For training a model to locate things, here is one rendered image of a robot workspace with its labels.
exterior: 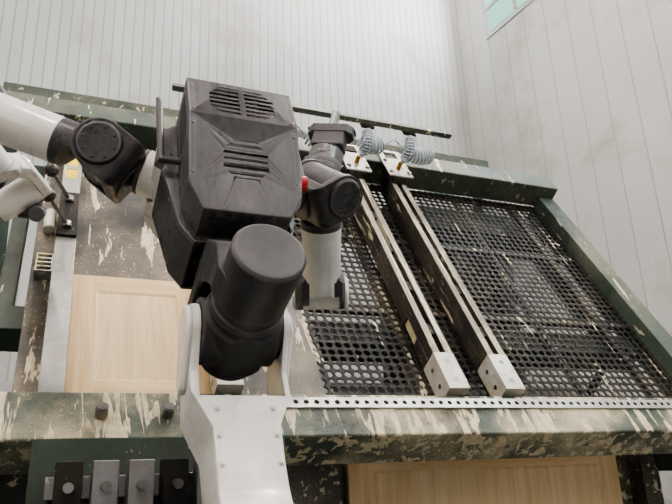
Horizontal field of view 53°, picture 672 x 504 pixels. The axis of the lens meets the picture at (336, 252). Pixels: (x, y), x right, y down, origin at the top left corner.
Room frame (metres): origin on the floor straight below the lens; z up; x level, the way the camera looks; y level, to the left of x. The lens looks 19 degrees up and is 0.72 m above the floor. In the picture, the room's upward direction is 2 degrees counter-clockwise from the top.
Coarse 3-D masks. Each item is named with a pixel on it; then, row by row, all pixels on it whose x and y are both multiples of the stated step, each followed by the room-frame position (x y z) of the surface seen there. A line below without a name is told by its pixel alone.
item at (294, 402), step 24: (288, 408) 1.54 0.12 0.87; (312, 408) 1.56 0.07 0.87; (336, 408) 1.59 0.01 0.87; (360, 408) 1.61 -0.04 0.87; (384, 408) 1.64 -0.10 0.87; (408, 408) 1.66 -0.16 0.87; (432, 408) 1.69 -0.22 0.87; (456, 408) 1.71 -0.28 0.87; (480, 408) 1.74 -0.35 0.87; (504, 408) 1.77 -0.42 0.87; (528, 408) 1.80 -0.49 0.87; (552, 408) 1.83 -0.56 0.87; (576, 408) 1.86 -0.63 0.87; (600, 408) 1.89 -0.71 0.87; (624, 408) 1.93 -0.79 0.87; (648, 408) 1.96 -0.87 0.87
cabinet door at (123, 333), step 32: (96, 288) 1.61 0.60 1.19; (128, 288) 1.64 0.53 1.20; (160, 288) 1.68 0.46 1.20; (96, 320) 1.55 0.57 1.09; (128, 320) 1.59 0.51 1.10; (160, 320) 1.62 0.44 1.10; (96, 352) 1.50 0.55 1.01; (128, 352) 1.53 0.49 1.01; (160, 352) 1.56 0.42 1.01; (96, 384) 1.45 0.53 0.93; (128, 384) 1.48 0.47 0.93; (160, 384) 1.51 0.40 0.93
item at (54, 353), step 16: (64, 176) 1.79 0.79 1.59; (80, 176) 1.81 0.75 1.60; (64, 240) 1.64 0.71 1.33; (64, 256) 1.61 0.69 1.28; (64, 272) 1.58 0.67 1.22; (64, 288) 1.55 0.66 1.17; (48, 304) 1.51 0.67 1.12; (64, 304) 1.52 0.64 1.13; (48, 320) 1.48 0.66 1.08; (64, 320) 1.49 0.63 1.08; (48, 336) 1.46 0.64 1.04; (64, 336) 1.47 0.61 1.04; (48, 352) 1.43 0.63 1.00; (64, 352) 1.45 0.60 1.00; (48, 368) 1.41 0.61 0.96; (64, 368) 1.42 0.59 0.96; (48, 384) 1.39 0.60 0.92; (64, 384) 1.40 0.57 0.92
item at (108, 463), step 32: (32, 448) 1.30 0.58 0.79; (64, 448) 1.32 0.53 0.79; (96, 448) 1.35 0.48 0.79; (128, 448) 1.37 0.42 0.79; (160, 448) 1.39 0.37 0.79; (32, 480) 1.30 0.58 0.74; (64, 480) 1.23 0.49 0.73; (96, 480) 1.25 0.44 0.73; (128, 480) 1.27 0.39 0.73; (160, 480) 1.33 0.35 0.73; (192, 480) 1.36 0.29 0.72
